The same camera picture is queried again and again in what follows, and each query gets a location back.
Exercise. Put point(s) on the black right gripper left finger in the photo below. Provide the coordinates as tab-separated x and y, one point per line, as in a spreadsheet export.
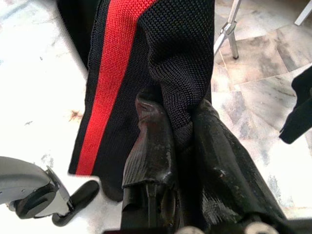
151	156

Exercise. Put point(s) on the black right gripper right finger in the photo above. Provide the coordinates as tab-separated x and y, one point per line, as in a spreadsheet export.
224	170

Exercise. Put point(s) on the black garment red stripes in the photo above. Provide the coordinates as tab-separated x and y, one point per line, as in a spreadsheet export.
151	61

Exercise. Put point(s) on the black t-shirt green logo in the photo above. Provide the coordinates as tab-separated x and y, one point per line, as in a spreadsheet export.
298	107

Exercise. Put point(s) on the silver metal clothes rack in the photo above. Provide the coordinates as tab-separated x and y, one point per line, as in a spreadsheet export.
229	34

